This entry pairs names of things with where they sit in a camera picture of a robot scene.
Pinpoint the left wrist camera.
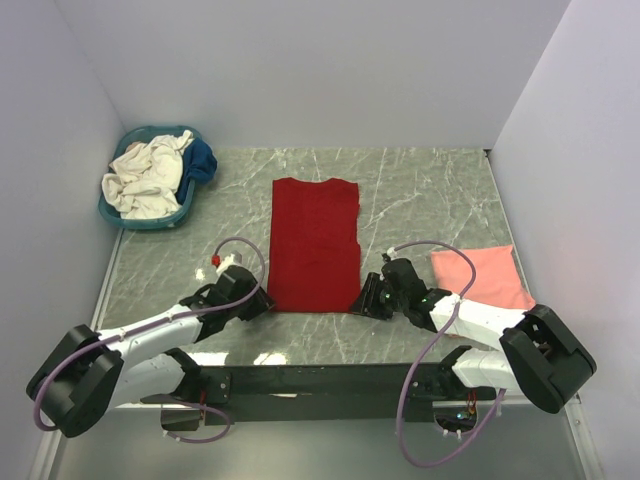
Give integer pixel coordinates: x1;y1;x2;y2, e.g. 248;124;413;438
211;251;243;275

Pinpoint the cream white t shirt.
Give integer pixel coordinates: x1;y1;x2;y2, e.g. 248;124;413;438
101;130;195;220

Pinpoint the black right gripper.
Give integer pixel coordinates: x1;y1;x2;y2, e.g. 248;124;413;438
348;272;408;321

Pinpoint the folded pink t shirt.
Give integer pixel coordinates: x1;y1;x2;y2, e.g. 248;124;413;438
430;244;536;341

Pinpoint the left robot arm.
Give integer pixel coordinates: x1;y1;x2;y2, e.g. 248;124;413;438
26;265;275;438

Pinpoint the aluminium rail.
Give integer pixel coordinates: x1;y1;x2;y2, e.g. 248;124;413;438
52;389;584;411

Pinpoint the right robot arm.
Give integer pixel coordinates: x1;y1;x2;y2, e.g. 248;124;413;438
350;258;597;414

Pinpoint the red t shirt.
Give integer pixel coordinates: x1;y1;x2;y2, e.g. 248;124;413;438
268;177;361;313

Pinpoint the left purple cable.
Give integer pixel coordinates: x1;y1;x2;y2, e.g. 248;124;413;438
32;237;271;445

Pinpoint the teal laundry basket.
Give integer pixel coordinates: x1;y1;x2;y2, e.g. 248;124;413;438
98;125;205;230

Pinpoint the black base beam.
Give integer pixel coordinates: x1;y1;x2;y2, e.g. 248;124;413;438
139;363;499;431

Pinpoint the blue t shirt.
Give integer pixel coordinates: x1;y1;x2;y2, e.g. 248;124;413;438
175;138;218;205

